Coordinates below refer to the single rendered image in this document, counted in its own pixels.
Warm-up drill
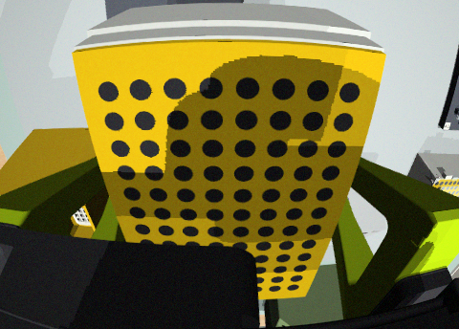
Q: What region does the yellow open-top bin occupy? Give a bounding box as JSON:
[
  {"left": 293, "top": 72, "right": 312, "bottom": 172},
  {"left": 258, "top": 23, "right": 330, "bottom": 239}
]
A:
[{"left": 0, "top": 128, "right": 109, "bottom": 238}]

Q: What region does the grey push-button box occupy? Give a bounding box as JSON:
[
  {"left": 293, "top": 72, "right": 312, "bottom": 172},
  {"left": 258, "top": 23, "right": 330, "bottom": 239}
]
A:
[{"left": 347, "top": 187, "right": 386, "bottom": 237}]

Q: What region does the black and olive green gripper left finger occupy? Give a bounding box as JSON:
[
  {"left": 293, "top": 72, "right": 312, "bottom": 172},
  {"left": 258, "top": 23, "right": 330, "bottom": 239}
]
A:
[{"left": 0, "top": 157, "right": 124, "bottom": 242}]

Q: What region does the black rectangular plate nest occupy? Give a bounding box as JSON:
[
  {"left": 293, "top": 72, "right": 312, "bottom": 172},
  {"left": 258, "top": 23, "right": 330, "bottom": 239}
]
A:
[{"left": 439, "top": 50, "right": 459, "bottom": 130}]

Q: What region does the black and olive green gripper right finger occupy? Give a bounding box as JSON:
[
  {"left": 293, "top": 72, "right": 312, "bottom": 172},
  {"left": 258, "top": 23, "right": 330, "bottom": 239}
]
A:
[{"left": 332, "top": 157, "right": 459, "bottom": 319}]

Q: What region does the pale grey bench mat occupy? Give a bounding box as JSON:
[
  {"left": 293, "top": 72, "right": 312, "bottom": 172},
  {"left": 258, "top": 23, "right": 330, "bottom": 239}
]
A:
[{"left": 0, "top": 0, "right": 459, "bottom": 175}]

